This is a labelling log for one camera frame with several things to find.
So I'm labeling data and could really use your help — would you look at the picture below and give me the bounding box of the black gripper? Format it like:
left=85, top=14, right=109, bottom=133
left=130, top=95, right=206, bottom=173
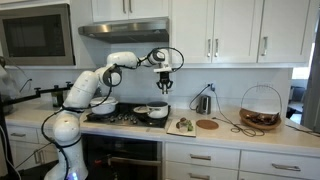
left=156, top=72, right=174, bottom=95

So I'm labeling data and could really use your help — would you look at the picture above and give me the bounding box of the silver cooking pot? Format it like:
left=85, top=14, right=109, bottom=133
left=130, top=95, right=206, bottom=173
left=145, top=100, right=170, bottom=120

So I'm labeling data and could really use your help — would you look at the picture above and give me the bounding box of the round white pot lid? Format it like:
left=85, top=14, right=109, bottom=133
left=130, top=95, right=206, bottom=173
left=132, top=105, right=149, bottom=115

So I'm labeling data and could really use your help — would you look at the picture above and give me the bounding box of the light chopping board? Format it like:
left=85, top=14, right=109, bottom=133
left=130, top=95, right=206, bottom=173
left=166, top=118, right=198, bottom=138

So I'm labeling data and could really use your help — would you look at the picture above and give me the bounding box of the stainless electric kettle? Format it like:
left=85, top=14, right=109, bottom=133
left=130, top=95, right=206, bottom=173
left=196, top=94, right=213, bottom=115

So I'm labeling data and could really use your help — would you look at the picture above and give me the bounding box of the small clear glass bowl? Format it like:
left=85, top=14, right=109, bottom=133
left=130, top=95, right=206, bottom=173
left=175, top=120, right=195, bottom=134

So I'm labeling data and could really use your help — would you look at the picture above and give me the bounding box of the round cork trivet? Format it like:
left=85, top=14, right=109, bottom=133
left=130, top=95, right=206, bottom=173
left=195, top=119, right=220, bottom=131

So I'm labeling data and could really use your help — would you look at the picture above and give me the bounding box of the stainless range hood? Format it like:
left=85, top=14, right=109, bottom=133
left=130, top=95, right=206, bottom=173
left=78, top=18, right=170, bottom=44

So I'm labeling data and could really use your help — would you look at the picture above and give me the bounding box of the black gas cooktop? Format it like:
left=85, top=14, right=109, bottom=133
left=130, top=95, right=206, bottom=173
left=83, top=102, right=172, bottom=129

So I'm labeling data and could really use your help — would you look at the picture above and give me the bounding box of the wide white upper cabinet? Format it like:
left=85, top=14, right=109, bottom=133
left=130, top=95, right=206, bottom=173
left=169, top=0, right=316, bottom=69

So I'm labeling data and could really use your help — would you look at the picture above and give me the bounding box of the narrow white upper cabinet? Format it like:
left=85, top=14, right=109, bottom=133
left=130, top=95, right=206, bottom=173
left=91, top=0, right=170, bottom=24

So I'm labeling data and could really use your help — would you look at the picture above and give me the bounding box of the dark brown food pile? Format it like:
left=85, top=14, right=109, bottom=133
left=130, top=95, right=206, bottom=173
left=248, top=112, right=280, bottom=126

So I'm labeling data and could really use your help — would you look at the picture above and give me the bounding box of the built-in microwave oven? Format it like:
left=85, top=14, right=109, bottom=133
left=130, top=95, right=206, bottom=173
left=0, top=3, right=76, bottom=67

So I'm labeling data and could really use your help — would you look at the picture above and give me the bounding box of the stainless steel refrigerator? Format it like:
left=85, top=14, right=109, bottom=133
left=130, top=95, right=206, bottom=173
left=301, top=9, right=320, bottom=134

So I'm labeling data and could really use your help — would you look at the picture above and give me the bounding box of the white door base cabinet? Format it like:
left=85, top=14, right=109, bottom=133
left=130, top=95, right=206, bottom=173
left=4, top=123, right=84, bottom=173

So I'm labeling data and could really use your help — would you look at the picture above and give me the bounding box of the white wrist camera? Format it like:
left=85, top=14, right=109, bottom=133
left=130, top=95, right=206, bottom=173
left=153, top=66, right=173, bottom=74

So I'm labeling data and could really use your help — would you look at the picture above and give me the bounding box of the black kettle power cord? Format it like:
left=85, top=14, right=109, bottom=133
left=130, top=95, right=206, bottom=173
left=188, top=84, right=212, bottom=111

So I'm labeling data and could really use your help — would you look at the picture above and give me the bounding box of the silver drawer handle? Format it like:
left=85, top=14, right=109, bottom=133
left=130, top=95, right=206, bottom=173
left=189, top=153, right=212, bottom=161
left=187, top=172, right=212, bottom=180

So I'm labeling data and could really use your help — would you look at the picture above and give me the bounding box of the silver oven door handle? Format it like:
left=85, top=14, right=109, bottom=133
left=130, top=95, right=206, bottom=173
left=109, top=156, right=163, bottom=168

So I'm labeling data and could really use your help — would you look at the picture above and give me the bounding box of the thin black coiled cable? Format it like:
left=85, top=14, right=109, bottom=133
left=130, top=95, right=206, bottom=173
left=211, top=87, right=267, bottom=138

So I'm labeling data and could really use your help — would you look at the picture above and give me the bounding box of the metal wire dish rack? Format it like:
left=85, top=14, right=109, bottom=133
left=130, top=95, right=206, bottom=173
left=163, top=141, right=320, bottom=180

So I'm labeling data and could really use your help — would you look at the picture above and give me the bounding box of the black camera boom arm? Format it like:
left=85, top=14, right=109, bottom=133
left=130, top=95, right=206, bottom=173
left=0, top=81, right=75, bottom=108

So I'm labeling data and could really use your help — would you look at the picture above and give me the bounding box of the long black cable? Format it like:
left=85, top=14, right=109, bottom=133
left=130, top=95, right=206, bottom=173
left=284, top=123, right=320, bottom=138

